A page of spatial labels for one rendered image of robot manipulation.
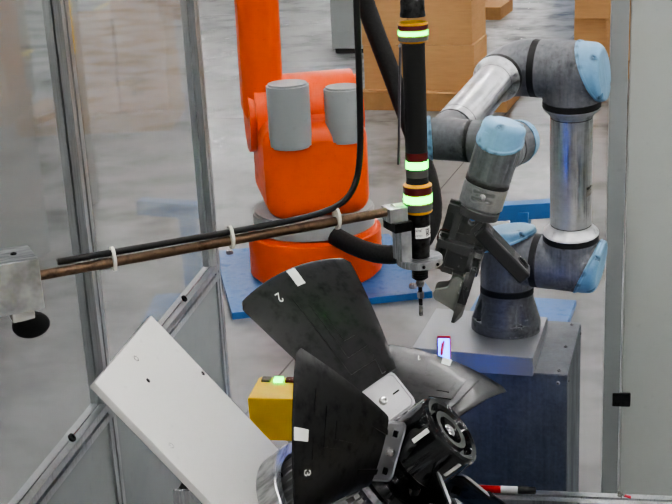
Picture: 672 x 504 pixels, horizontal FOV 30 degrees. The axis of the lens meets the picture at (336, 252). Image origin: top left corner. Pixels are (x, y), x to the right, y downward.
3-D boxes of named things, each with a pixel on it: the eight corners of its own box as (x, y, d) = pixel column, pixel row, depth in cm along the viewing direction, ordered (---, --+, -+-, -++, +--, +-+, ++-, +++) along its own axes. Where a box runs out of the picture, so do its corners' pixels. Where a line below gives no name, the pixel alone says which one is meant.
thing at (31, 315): (16, 345, 164) (11, 311, 162) (10, 335, 167) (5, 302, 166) (54, 337, 166) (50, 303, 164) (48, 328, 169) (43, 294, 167)
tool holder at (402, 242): (398, 276, 184) (396, 213, 181) (377, 263, 190) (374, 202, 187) (451, 265, 188) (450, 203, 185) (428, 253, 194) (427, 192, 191)
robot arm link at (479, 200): (509, 184, 211) (506, 197, 203) (502, 209, 212) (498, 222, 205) (467, 171, 211) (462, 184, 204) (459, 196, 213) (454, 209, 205)
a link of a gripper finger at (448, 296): (427, 314, 217) (441, 266, 214) (459, 324, 216) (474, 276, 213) (424, 320, 214) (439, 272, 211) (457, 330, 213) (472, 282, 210)
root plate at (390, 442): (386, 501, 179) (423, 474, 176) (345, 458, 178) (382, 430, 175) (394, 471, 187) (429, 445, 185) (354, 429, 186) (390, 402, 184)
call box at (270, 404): (250, 446, 240) (246, 396, 237) (262, 423, 250) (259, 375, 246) (332, 449, 238) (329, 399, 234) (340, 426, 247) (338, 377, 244)
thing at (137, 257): (37, 282, 164) (36, 272, 163) (35, 279, 165) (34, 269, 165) (398, 215, 185) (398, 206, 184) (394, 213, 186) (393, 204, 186)
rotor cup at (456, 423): (417, 531, 185) (483, 484, 181) (352, 462, 183) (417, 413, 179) (427, 483, 199) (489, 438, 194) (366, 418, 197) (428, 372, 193)
